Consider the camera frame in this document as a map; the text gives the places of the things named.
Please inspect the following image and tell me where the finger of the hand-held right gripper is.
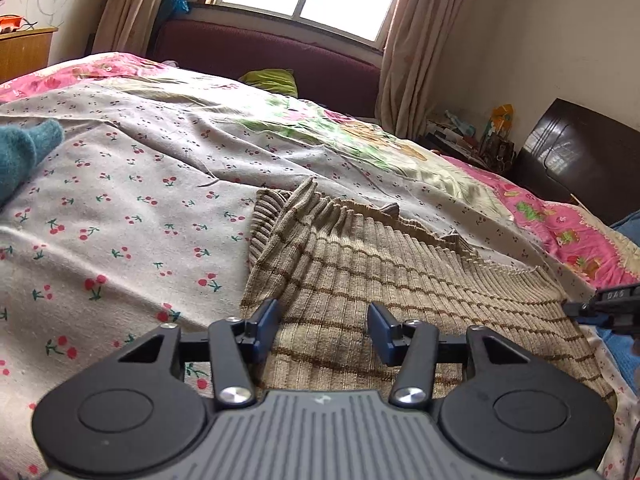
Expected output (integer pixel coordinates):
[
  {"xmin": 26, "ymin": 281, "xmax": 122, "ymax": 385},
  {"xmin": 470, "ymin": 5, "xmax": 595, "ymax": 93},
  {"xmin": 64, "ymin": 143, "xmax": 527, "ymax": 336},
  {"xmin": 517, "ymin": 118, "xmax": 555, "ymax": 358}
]
[{"xmin": 562, "ymin": 299, "xmax": 601, "ymax": 319}]

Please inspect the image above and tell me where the beige striped knit sweater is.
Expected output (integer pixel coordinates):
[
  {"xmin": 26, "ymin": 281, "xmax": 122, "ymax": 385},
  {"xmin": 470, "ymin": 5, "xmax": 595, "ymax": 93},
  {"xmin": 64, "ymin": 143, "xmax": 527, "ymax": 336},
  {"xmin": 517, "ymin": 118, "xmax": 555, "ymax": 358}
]
[{"xmin": 240, "ymin": 177, "xmax": 618, "ymax": 413}]

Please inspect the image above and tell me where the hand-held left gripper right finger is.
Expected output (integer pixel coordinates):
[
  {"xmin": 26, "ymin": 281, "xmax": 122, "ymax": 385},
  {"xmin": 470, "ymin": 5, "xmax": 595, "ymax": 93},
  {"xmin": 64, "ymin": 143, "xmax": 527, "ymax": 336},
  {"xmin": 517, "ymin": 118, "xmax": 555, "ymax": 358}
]
[{"xmin": 367, "ymin": 302, "xmax": 531, "ymax": 407}]

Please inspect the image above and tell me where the cherry print bedsheet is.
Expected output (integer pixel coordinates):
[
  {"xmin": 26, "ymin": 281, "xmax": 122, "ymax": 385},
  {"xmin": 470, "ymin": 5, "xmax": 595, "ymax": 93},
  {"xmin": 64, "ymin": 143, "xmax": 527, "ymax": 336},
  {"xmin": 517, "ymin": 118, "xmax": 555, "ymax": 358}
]
[{"xmin": 0, "ymin": 77, "xmax": 640, "ymax": 480}]

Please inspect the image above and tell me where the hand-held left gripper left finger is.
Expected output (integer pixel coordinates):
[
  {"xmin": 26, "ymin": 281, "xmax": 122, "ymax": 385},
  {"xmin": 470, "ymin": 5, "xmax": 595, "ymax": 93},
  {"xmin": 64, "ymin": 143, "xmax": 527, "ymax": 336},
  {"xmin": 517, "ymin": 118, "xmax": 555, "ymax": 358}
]
[{"xmin": 117, "ymin": 298, "xmax": 279, "ymax": 407}]

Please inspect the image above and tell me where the dark wooden headboard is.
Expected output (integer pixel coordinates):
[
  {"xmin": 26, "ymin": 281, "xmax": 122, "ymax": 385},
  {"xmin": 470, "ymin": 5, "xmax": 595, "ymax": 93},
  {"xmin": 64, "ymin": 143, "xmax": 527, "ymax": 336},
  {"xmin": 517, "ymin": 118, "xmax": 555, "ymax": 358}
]
[{"xmin": 509, "ymin": 97, "xmax": 640, "ymax": 227}]

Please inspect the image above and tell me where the yellow orange toy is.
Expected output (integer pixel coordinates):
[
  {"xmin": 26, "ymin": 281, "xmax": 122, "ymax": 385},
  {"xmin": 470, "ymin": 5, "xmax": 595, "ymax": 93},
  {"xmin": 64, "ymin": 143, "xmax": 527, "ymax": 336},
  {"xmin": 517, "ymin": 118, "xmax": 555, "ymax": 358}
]
[{"xmin": 490, "ymin": 104, "xmax": 516, "ymax": 137}]

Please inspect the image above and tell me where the teal fuzzy garment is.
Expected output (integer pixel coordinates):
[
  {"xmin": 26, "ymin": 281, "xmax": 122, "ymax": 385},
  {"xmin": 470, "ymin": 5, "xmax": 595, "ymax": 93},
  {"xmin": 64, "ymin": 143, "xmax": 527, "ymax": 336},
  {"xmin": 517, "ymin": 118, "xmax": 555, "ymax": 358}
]
[{"xmin": 0, "ymin": 119, "xmax": 66, "ymax": 209}]

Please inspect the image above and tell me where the green cloth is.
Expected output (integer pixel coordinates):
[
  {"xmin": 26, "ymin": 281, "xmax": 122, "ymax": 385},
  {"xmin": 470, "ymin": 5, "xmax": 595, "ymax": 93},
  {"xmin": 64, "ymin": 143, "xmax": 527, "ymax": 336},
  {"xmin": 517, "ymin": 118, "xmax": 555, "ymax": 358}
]
[{"xmin": 239, "ymin": 67, "xmax": 299, "ymax": 97}]

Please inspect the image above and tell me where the blue knit garment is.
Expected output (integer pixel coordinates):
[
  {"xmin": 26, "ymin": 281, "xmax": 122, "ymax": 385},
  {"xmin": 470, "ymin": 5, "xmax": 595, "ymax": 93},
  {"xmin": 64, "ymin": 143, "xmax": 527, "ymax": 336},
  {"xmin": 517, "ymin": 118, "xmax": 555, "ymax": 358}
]
[{"xmin": 597, "ymin": 325, "xmax": 640, "ymax": 378}]

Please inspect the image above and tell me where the wooden cabinet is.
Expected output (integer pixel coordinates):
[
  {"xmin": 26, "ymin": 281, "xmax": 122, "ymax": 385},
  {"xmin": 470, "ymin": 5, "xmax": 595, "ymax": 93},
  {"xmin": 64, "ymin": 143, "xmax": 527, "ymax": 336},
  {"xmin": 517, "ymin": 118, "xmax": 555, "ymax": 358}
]
[{"xmin": 0, "ymin": 26, "xmax": 59, "ymax": 84}]

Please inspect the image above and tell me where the pink printed quilt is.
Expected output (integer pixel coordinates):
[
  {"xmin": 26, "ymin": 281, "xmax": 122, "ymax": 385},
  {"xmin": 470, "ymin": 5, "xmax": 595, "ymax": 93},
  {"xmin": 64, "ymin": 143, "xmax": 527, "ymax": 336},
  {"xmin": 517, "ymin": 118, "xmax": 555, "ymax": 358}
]
[{"xmin": 0, "ymin": 51, "xmax": 640, "ymax": 291}]

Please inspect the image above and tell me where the beige curtain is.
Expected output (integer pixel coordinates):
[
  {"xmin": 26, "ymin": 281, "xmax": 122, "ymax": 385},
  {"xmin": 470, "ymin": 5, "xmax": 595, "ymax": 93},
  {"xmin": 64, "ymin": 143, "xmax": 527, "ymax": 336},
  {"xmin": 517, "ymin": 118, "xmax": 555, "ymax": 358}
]
[
  {"xmin": 377, "ymin": 0, "xmax": 478, "ymax": 138},
  {"xmin": 92, "ymin": 0, "xmax": 182, "ymax": 57}
]

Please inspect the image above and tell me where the maroon sofa back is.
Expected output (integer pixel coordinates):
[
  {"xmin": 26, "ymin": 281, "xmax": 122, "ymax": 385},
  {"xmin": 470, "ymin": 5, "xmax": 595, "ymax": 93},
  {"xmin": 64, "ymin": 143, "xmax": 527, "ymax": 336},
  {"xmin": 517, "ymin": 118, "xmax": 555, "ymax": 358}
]
[{"xmin": 151, "ymin": 19, "xmax": 385, "ymax": 119}]

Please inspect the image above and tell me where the pile of bedside papers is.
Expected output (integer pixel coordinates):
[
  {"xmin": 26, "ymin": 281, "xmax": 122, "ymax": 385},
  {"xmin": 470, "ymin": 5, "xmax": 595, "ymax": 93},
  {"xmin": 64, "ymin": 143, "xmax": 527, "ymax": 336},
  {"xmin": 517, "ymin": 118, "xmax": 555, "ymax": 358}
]
[{"xmin": 424, "ymin": 109, "xmax": 477, "ymax": 157}]

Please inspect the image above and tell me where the brown patterned bag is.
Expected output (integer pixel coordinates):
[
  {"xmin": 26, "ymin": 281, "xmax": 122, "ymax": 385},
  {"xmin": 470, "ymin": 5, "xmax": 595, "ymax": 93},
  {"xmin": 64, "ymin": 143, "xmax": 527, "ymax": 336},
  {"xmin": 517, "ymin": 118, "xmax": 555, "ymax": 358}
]
[{"xmin": 477, "ymin": 132, "xmax": 517, "ymax": 177}]

